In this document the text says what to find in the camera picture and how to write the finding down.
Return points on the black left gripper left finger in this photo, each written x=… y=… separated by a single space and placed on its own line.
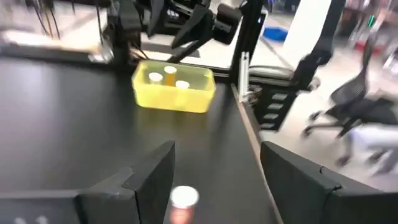
x=143 y=193

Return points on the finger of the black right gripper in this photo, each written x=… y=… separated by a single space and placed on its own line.
x=155 y=15
x=200 y=26

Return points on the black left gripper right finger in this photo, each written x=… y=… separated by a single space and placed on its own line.
x=311 y=199

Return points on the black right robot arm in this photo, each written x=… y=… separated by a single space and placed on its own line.
x=124 y=34

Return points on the yellow plastic bin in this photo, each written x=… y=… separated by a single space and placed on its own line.
x=168 y=102

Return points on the blue box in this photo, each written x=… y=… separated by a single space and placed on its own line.
x=275 y=34

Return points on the grey cushion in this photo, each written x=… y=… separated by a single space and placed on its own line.
x=270 y=72

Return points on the white pillar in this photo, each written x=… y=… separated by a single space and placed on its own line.
x=304 y=31

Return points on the white chair base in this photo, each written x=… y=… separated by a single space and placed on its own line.
x=370 y=138

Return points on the black rack silver slots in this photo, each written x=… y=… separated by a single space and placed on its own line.
x=275 y=109

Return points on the black stand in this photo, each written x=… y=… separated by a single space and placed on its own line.
x=323 y=46

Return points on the black mesh office chair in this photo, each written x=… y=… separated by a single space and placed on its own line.
x=351 y=87

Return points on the black metal table frame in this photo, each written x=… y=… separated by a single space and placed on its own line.
x=248 y=31

